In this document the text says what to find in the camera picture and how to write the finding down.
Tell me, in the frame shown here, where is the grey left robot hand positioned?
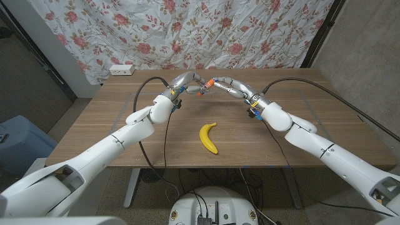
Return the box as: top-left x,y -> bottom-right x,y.
161,71 -> 209,100

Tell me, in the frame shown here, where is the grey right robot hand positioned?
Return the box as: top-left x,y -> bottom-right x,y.
212,76 -> 272,110

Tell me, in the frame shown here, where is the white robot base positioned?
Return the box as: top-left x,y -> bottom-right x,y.
168,186 -> 259,225

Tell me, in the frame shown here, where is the yellow toy banana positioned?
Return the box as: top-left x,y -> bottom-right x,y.
199,122 -> 219,155

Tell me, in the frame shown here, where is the floral backdrop cloth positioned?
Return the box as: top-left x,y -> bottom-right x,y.
27,0 -> 335,86

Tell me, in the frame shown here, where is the white power strip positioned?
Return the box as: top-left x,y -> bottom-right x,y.
109,64 -> 136,76

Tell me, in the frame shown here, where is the black backdrop stand pole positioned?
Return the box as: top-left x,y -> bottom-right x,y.
300,0 -> 347,69

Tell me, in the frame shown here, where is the grey table leg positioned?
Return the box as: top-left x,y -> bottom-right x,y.
282,168 -> 303,209
123,168 -> 141,209

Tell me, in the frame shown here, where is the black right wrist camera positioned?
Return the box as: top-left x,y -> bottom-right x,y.
246,107 -> 263,121

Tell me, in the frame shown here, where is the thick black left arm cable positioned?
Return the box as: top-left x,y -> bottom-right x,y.
132,76 -> 181,199

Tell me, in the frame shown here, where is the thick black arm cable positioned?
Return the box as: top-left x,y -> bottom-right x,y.
261,77 -> 400,142
132,76 -> 181,199

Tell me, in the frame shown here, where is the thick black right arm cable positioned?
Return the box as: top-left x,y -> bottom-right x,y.
261,77 -> 400,142

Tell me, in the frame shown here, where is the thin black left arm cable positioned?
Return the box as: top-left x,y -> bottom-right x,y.
162,111 -> 174,171

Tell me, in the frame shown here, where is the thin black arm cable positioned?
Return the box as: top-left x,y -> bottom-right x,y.
261,120 -> 394,218
162,111 -> 174,171

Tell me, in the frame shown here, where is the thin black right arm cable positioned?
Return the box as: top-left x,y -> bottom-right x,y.
261,120 -> 394,218

